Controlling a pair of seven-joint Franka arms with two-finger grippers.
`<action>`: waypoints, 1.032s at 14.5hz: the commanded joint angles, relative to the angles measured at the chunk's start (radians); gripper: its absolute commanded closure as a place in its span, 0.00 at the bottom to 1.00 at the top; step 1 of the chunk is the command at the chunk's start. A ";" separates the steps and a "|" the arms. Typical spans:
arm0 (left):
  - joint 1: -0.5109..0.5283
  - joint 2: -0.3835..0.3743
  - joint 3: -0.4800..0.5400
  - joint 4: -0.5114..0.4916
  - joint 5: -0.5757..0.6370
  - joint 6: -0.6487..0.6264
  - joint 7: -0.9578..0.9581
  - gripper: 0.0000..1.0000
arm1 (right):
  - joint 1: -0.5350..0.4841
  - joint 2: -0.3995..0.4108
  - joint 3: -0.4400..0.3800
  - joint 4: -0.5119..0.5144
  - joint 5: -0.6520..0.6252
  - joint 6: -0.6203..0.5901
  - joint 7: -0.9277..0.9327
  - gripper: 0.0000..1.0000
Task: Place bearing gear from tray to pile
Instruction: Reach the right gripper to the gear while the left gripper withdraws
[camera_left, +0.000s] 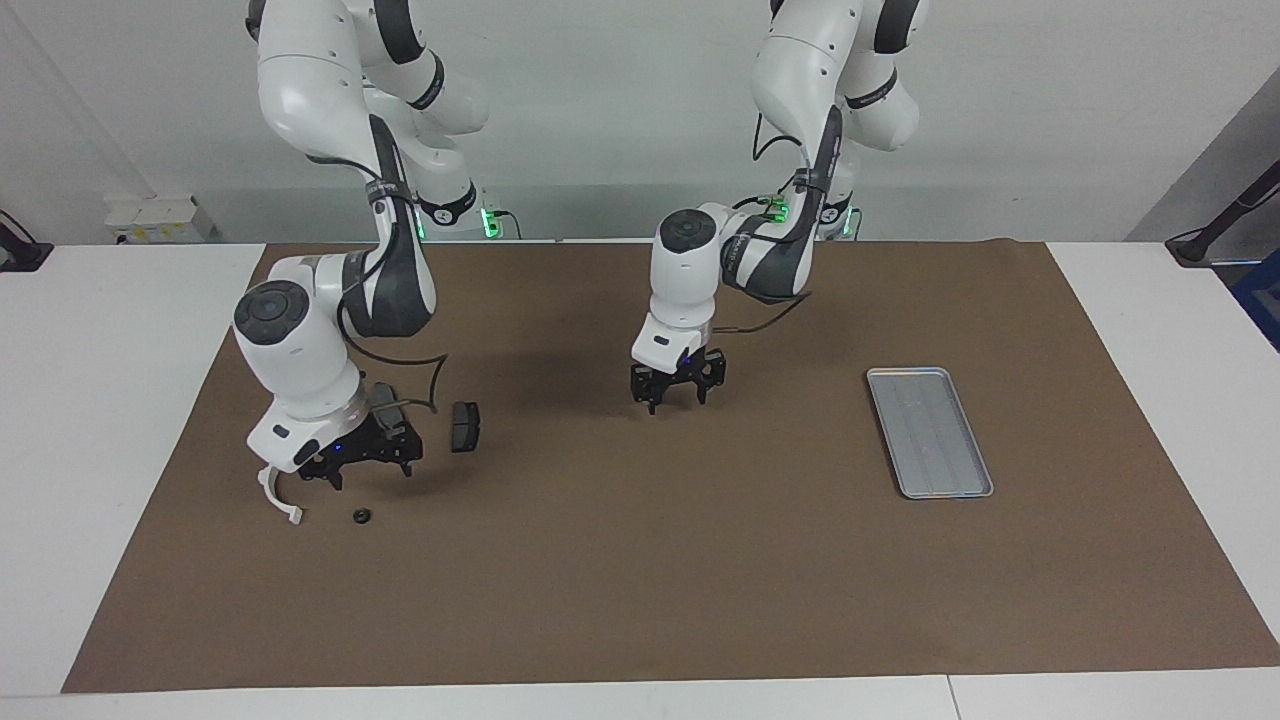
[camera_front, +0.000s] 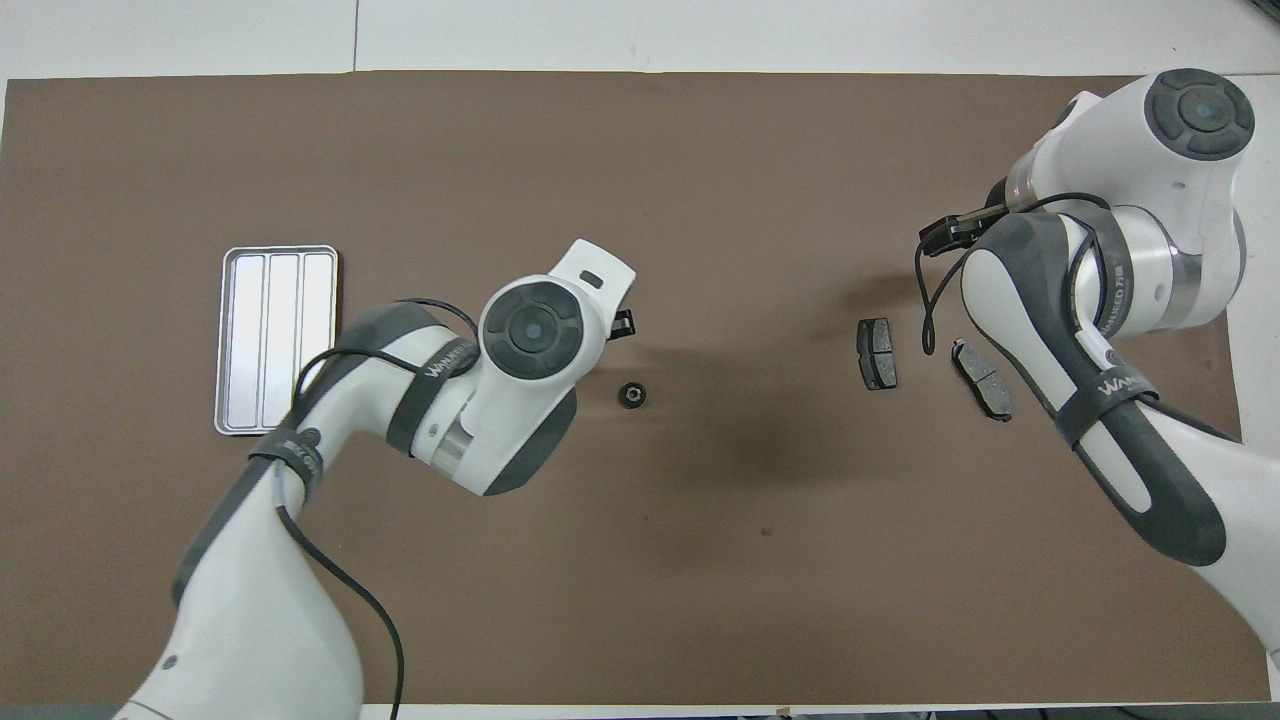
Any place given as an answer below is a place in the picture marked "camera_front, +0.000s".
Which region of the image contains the silver metal tray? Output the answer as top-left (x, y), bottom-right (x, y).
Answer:
top-left (213, 245), bottom-right (339, 437)

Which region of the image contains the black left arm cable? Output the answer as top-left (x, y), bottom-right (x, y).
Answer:
top-left (275, 297), bottom-right (481, 720)

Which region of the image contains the dark grey brake pad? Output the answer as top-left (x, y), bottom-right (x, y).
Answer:
top-left (950, 338), bottom-right (1014, 423)
top-left (856, 317), bottom-right (898, 391)

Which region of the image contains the brown table mat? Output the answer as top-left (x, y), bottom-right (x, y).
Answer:
top-left (0, 70), bottom-right (1271, 706)

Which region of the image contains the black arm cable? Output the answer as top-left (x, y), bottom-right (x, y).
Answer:
top-left (914, 195), bottom-right (1113, 357)
top-left (275, 297), bottom-right (481, 720)

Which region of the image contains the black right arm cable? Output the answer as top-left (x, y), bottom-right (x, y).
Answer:
top-left (914, 195), bottom-right (1113, 357)

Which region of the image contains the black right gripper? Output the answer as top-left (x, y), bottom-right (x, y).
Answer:
top-left (918, 205), bottom-right (1009, 258)

